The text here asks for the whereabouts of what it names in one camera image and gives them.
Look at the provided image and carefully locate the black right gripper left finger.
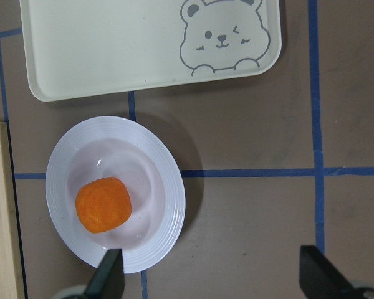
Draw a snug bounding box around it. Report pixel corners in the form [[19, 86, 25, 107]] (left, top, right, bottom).
[[84, 249, 125, 299]]

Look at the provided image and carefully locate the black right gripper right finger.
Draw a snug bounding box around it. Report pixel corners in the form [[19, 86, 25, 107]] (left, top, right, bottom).
[[299, 245, 355, 299]]

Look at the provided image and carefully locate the orange fruit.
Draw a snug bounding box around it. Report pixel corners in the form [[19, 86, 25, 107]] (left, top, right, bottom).
[[75, 177, 132, 234]]

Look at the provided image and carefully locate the white round plate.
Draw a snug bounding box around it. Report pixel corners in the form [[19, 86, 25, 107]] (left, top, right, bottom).
[[46, 116, 186, 274]]

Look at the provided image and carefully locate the cream bear tray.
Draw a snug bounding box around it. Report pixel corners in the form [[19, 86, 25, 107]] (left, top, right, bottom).
[[20, 1, 282, 102]]

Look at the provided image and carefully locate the light wooden cutting board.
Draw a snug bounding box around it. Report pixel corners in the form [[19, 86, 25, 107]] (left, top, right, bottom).
[[0, 122, 25, 298]]

